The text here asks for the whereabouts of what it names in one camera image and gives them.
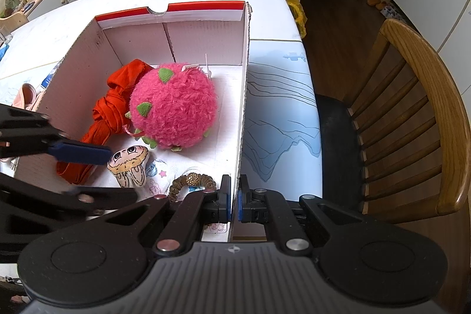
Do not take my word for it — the brown beaded bracelet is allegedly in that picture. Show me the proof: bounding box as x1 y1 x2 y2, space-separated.
167 172 218 203

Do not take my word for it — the pink strawberry plush ball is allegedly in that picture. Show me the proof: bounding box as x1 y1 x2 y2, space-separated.
125 63 218 151

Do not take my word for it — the blue illustrated table mat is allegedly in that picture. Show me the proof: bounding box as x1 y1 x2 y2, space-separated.
241 41 323 201

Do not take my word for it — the yellow bag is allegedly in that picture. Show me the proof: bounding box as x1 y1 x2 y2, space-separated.
286 0 307 39

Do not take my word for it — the pink fleece hat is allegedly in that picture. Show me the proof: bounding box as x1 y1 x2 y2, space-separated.
12 83 45 112

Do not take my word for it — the red cloth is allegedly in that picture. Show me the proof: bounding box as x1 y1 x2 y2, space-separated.
56 59 154 185

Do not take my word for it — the near wooden chair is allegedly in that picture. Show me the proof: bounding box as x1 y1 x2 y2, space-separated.
316 19 470 223

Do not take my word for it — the blue tissue pack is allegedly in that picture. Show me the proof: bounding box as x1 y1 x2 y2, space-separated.
41 61 61 90

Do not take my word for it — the red white storage box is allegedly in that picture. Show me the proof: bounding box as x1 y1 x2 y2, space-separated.
10 0 253 243

